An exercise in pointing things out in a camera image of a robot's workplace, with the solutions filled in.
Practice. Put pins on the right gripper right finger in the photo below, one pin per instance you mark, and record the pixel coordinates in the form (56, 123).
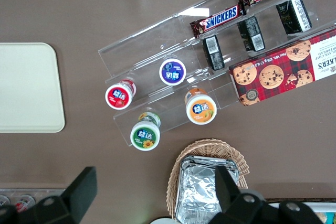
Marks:
(228, 192)

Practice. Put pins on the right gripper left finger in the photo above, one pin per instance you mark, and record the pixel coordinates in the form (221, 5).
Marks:
(78, 195)

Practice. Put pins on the oval wicker basket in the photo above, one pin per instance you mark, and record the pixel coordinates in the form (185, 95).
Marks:
(210, 146)

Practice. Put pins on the cream rectangular tray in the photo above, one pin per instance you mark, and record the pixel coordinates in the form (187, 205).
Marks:
(29, 87)

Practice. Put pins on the stack of foil trays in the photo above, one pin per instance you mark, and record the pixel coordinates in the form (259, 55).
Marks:
(197, 190)

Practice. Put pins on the clear acrylic bottle rack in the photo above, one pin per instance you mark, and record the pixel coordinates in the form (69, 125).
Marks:
(39, 192)

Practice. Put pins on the red cola bottle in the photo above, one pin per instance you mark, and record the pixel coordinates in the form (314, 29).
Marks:
(25, 203)

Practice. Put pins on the orange lid gum jar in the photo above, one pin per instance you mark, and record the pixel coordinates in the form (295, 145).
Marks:
(200, 110)

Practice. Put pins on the green lid gum jar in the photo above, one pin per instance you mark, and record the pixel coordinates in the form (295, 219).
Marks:
(145, 136)

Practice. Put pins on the red lid gum jar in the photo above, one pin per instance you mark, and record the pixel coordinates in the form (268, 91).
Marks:
(118, 96)

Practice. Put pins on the red Walkers cookie box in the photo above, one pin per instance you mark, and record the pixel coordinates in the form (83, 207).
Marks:
(275, 77)

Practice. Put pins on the blue lid gum jar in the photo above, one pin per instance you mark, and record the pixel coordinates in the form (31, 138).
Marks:
(172, 72)

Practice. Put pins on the small black box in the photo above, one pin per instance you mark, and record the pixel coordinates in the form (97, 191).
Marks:
(249, 32)
(213, 51)
(291, 16)

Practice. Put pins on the clear acrylic stepped shelf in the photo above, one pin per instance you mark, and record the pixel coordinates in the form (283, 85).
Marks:
(147, 48)

